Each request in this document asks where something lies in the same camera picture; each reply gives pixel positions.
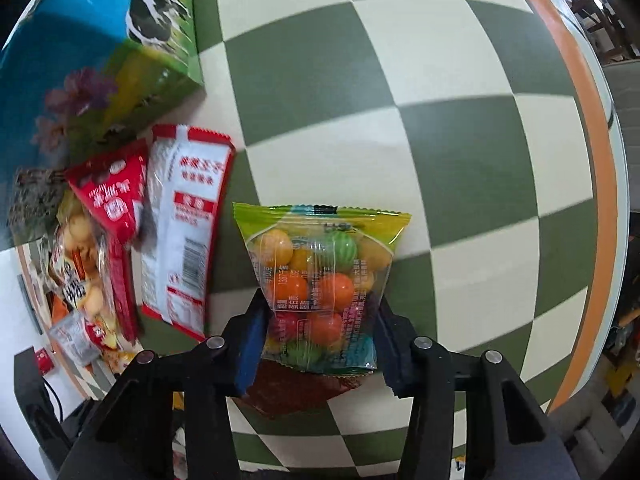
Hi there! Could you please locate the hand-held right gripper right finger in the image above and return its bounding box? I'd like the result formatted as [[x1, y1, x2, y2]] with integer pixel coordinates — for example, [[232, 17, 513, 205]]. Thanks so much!
[[375, 297, 583, 480]]

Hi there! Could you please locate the blue green cow print carton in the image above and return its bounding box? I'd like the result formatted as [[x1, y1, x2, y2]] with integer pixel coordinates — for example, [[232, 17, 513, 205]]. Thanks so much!
[[0, 0, 206, 248]]

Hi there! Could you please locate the white and red snack packet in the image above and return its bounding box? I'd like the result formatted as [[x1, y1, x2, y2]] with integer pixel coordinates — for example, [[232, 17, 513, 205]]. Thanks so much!
[[139, 124, 236, 338]]

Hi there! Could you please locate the green checkered tablecloth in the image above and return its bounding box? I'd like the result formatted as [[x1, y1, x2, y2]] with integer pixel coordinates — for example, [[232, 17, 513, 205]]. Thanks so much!
[[15, 0, 621, 478]]

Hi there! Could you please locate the small silver packet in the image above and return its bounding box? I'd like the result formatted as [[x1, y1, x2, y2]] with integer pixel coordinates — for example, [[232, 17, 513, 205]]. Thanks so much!
[[50, 310, 103, 366]]

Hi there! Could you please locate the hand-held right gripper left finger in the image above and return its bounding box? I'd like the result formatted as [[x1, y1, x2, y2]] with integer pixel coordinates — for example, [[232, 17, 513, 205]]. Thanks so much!
[[57, 287, 273, 480]]

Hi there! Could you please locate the dark wooden chair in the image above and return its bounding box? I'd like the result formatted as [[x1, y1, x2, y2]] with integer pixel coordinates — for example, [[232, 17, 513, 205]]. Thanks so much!
[[570, 0, 636, 61]]

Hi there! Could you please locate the clear packet of round biscuits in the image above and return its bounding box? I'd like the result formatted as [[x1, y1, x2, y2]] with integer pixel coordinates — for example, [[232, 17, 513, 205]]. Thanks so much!
[[47, 190, 143, 376]]

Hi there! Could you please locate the small red snack packet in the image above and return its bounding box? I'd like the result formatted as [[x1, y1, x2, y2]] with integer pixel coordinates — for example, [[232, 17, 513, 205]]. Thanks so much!
[[65, 140, 150, 251]]

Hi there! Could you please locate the dark red snack packet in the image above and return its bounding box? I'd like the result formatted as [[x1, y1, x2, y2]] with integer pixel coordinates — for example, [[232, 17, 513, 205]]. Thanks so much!
[[245, 360, 361, 420]]

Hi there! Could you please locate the clear packet of colourful candy balls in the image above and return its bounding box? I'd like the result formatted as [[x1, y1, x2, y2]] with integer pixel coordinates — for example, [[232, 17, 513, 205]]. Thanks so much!
[[232, 202, 412, 376]]

